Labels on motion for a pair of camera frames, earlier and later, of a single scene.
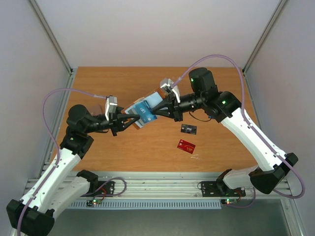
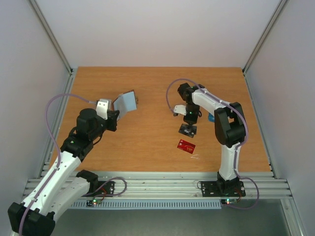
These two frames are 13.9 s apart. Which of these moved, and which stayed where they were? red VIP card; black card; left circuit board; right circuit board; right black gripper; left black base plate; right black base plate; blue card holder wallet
Moved: right black gripper; blue card holder wallet; black card
Stayed: left circuit board; right black base plate; left black base plate; red VIP card; right circuit board
